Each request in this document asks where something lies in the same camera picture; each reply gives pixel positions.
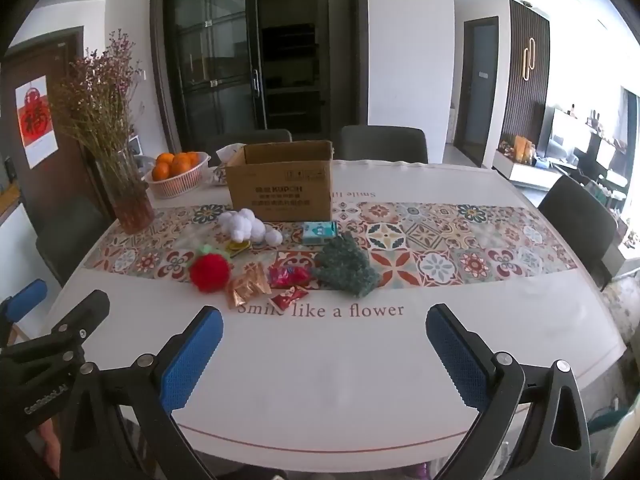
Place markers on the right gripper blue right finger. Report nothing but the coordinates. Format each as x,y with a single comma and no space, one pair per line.
554,439

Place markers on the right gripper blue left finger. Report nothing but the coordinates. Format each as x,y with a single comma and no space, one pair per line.
153,387

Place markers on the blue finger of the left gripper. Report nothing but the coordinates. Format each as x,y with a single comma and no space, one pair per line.
15,307
76,326

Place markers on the red plush strawberry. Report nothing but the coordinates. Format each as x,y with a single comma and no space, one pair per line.
210,271

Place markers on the gold fortune biscuit packet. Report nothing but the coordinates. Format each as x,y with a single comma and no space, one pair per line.
250,284

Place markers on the small red candy packet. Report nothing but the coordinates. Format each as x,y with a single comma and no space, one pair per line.
288,298

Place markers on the red snack packet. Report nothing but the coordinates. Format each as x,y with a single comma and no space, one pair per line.
283,277

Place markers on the white plush toy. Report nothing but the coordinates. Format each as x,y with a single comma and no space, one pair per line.
243,226

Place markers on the teal tissue pack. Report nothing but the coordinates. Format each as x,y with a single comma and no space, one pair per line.
319,233

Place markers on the green knitted glove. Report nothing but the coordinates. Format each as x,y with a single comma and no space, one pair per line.
342,265

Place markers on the dark chair left side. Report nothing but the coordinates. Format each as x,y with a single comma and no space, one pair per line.
68,237

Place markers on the dark chair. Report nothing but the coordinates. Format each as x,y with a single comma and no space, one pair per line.
585,224
247,141
388,143
68,237

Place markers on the glass vase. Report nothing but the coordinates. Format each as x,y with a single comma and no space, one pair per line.
126,191

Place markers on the orange fruit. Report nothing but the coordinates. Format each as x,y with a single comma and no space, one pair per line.
181,164
161,171
165,157

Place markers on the white tablecloth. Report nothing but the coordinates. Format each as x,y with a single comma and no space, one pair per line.
357,386

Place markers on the pink fruit basket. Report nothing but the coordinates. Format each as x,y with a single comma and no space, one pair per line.
181,184

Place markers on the dried flower bouquet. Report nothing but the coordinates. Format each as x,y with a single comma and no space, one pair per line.
92,102

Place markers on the floral tissue box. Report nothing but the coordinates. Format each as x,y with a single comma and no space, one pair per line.
224,154

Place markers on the dark chair right side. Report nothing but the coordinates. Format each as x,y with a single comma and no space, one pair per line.
585,224

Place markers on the brown cardboard box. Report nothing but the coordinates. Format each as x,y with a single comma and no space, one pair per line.
283,181

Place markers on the dark chair back left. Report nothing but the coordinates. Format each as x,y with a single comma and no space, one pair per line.
247,141

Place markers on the patterned table runner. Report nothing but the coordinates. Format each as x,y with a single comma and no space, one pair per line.
407,244

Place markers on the white tv console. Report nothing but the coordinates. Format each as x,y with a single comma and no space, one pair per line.
525,176

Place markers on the black glass cabinet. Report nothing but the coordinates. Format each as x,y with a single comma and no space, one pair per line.
231,68

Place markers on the dark chair back right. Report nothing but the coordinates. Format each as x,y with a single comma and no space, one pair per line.
388,143

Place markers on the red fu wall poster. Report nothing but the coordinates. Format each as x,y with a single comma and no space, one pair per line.
35,122

